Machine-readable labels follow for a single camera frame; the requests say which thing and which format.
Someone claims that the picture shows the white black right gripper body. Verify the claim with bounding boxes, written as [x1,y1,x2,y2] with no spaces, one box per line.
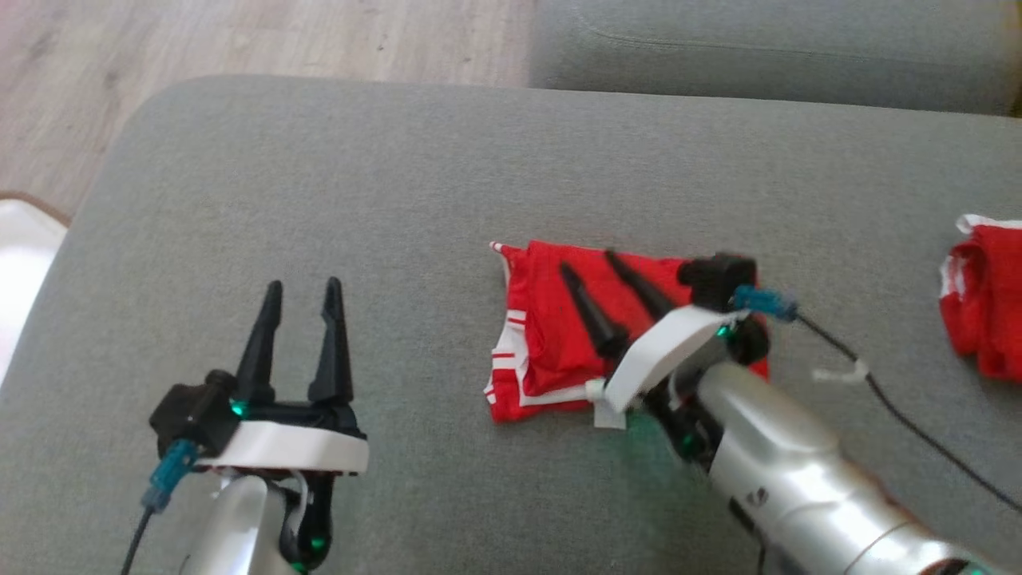
[595,306,751,472]

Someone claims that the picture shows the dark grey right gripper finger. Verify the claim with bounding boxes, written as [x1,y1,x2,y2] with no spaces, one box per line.
[559,262,632,360]
[604,249,675,320]

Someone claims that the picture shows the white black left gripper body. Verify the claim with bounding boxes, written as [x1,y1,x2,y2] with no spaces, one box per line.
[196,399,370,573]

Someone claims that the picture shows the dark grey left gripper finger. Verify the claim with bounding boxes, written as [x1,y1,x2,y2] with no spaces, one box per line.
[237,280,284,404]
[309,276,354,404]

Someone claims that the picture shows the red basketball jersey number 23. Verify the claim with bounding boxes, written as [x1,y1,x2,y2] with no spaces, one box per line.
[485,240,771,424]

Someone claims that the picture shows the red shorts with white trim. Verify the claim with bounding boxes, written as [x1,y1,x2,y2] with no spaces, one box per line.
[938,214,1022,383]

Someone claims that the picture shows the white rug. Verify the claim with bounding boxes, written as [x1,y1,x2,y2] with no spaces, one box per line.
[0,196,69,384]

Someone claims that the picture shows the large grey sofa seat cushion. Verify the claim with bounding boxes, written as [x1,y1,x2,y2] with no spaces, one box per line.
[527,0,1022,117]

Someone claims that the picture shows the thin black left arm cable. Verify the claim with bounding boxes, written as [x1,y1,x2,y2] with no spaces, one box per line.
[120,503,156,575]

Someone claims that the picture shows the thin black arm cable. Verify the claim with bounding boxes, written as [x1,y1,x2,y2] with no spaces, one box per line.
[120,503,156,575]
[794,311,1022,512]

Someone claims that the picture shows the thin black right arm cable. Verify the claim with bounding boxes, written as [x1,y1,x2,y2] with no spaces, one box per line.
[794,311,1022,512]

